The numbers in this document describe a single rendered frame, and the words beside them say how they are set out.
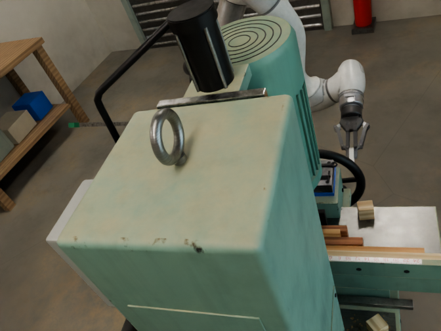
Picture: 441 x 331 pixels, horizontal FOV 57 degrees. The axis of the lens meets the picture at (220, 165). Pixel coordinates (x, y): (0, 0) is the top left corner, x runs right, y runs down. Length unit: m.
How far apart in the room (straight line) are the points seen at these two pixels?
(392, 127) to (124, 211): 2.47
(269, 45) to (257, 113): 0.19
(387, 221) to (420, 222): 0.07
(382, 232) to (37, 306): 2.11
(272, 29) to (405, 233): 0.64
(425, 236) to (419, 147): 1.58
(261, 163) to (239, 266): 0.10
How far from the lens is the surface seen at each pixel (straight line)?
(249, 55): 0.62
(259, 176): 0.39
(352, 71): 1.64
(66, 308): 2.59
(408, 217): 1.13
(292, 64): 0.64
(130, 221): 0.41
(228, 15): 1.55
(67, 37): 4.85
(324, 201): 1.10
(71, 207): 0.54
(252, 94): 0.50
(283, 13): 1.41
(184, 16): 0.50
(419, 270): 1.01
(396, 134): 2.74
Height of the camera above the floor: 1.78
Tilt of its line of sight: 40 degrees down
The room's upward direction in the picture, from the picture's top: 23 degrees counter-clockwise
